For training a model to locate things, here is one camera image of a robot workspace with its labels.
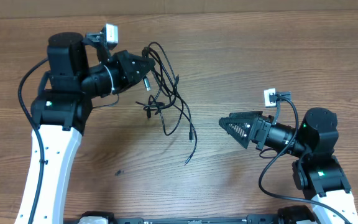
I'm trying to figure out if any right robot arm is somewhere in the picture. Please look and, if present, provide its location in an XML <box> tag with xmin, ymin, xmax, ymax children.
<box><xmin>219</xmin><ymin>108</ymin><xmax>358</xmax><ymax>223</ymax></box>

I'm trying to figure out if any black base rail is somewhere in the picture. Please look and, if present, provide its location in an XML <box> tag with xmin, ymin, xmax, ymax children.
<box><xmin>113</xmin><ymin>214</ymin><xmax>280</xmax><ymax>224</ymax></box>

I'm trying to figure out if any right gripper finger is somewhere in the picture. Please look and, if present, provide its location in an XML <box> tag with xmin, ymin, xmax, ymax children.
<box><xmin>219</xmin><ymin>117</ymin><xmax>257</xmax><ymax>149</ymax></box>
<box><xmin>228</xmin><ymin>111</ymin><xmax>263</xmax><ymax>120</ymax></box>

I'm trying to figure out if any short black USB cable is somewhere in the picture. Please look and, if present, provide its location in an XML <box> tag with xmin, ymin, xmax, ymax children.
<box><xmin>135</xmin><ymin>46</ymin><xmax>195</xmax><ymax>142</ymax></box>

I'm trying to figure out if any long black USB cable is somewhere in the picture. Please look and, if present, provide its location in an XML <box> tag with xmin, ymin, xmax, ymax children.
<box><xmin>141</xmin><ymin>42</ymin><xmax>198</xmax><ymax>166</ymax></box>

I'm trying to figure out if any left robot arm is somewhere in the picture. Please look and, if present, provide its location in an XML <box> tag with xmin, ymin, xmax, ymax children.
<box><xmin>16</xmin><ymin>31</ymin><xmax>155</xmax><ymax>223</ymax></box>

